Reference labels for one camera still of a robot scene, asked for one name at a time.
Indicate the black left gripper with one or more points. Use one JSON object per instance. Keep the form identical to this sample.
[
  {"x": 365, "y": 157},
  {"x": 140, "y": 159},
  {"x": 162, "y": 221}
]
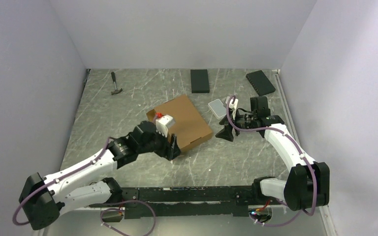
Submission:
[{"x": 169, "y": 150}]

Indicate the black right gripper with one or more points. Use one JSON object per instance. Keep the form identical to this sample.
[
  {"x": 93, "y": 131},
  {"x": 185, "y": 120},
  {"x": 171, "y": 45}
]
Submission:
[{"x": 226, "y": 133}]

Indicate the brown cardboard box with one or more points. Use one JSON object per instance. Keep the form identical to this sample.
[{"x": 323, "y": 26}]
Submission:
[{"x": 190, "y": 127}]

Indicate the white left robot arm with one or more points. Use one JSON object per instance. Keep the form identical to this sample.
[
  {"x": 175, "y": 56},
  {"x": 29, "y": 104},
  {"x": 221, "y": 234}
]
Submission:
[{"x": 44, "y": 199}]

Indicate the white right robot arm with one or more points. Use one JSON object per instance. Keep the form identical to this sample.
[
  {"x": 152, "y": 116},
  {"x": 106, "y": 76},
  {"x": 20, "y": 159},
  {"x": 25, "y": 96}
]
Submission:
[{"x": 307, "y": 184}]

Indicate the white grey router box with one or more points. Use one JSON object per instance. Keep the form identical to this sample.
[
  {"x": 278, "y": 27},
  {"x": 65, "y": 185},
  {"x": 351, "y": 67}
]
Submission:
[{"x": 217, "y": 108}]

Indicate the small black box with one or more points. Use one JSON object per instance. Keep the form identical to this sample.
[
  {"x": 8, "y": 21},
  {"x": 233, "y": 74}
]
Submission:
[{"x": 199, "y": 81}]

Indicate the black hammer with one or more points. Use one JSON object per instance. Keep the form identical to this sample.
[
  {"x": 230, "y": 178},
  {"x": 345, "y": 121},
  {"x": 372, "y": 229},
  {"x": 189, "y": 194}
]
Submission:
[{"x": 116, "y": 90}]

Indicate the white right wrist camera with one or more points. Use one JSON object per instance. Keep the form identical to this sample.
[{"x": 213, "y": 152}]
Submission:
[{"x": 232, "y": 106}]

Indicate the black flat network switch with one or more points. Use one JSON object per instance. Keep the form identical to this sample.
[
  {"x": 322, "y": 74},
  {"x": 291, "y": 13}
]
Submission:
[{"x": 260, "y": 83}]

